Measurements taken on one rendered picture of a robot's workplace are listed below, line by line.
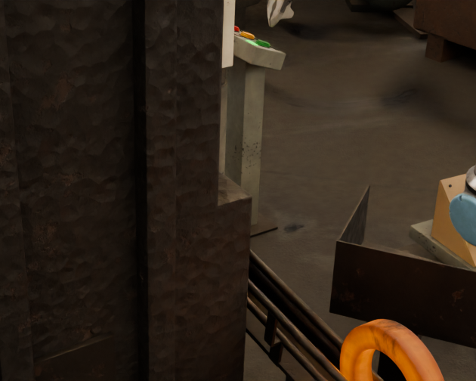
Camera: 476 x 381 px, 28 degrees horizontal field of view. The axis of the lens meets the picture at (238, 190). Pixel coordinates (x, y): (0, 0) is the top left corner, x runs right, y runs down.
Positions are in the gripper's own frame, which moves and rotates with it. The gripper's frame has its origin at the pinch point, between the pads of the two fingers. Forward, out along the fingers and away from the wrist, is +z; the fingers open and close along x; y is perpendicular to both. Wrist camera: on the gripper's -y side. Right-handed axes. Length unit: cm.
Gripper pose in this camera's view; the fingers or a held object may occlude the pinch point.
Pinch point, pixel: (270, 21)
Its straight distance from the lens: 262.0
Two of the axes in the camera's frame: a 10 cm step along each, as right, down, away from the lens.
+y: 7.7, 0.7, 6.4
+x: -5.6, -4.2, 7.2
